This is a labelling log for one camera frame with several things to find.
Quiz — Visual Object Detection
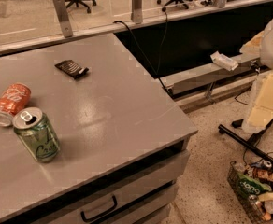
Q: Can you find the metal glass bracket middle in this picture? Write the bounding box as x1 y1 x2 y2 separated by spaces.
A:
131 0 143 24

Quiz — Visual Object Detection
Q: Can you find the metal glass bracket left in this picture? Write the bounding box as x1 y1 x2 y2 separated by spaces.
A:
52 0 73 38

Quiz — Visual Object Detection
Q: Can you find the green la croix can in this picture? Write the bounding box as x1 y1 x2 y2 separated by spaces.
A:
12 107 60 162

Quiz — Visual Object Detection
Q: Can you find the black rxbar chocolate bar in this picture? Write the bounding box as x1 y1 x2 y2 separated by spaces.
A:
55 60 89 80

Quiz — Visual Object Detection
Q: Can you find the black cable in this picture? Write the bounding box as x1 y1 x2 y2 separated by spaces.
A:
112 11 169 93

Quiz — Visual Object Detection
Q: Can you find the white wipes packet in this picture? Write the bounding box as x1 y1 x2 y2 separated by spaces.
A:
210 51 238 71

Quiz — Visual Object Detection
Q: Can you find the grey drawer with black handle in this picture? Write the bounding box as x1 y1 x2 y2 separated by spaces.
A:
33 150 189 224

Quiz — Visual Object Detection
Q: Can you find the wire basket of snacks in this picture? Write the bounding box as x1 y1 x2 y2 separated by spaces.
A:
227 161 273 224

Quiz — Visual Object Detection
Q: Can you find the black stand base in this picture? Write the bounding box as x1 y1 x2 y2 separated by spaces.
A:
218 119 273 168

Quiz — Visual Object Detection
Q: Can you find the red coke can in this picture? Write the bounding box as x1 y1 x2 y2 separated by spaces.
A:
0 83 31 127

